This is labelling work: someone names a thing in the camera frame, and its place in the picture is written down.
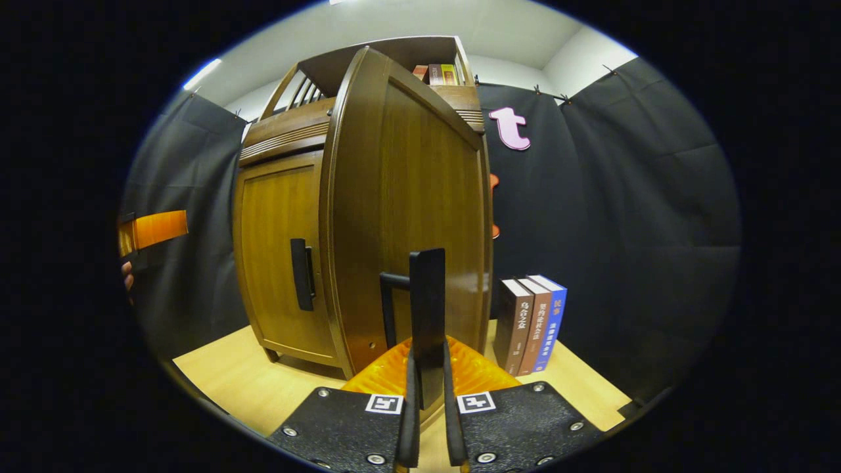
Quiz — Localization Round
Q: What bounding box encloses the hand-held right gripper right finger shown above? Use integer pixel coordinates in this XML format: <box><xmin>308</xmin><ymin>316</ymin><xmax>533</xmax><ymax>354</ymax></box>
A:
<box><xmin>442</xmin><ymin>335</ymin><xmax>605</xmax><ymax>473</ymax></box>

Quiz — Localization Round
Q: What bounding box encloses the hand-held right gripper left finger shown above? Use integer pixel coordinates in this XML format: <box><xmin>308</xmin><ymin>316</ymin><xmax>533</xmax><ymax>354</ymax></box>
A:
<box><xmin>268</xmin><ymin>337</ymin><xmax>421</xmax><ymax>473</ymax></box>

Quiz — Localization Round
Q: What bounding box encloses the wooden cabinet door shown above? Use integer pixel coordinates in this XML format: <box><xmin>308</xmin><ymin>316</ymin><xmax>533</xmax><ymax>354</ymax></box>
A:
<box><xmin>320</xmin><ymin>46</ymin><xmax>493</xmax><ymax>380</ymax></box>
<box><xmin>233</xmin><ymin>151</ymin><xmax>339</xmax><ymax>369</ymax></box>

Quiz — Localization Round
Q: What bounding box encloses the black door handle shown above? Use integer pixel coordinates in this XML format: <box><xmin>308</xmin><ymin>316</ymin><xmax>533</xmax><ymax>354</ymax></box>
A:
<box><xmin>290</xmin><ymin>238</ymin><xmax>317</xmax><ymax>311</ymax></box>
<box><xmin>380</xmin><ymin>248</ymin><xmax>446</xmax><ymax>411</ymax></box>

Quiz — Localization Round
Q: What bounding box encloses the wooden double-door shoe cabinet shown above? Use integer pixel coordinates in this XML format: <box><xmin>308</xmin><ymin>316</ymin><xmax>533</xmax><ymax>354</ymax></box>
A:
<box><xmin>232</xmin><ymin>36</ymin><xmax>493</xmax><ymax>380</ymax></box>

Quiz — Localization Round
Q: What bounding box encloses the dark brown book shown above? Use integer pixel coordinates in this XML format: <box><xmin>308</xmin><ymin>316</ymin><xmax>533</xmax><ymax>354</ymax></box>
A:
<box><xmin>494</xmin><ymin>279</ymin><xmax>535</xmax><ymax>376</ymax></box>

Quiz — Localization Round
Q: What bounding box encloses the reddish brown book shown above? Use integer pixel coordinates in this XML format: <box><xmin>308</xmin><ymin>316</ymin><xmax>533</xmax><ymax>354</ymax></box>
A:
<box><xmin>518</xmin><ymin>277</ymin><xmax>553</xmax><ymax>376</ymax></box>

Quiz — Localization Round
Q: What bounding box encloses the small ceiling light panel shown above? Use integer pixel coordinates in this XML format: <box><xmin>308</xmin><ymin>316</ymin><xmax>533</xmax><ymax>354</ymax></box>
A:
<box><xmin>183</xmin><ymin>58</ymin><xmax>223</xmax><ymax>91</ymax></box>

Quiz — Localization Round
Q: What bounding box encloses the black backdrop cloth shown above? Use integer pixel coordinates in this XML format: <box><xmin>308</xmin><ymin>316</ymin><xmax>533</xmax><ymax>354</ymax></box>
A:
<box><xmin>122</xmin><ymin>58</ymin><xmax>743</xmax><ymax>401</ymax></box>

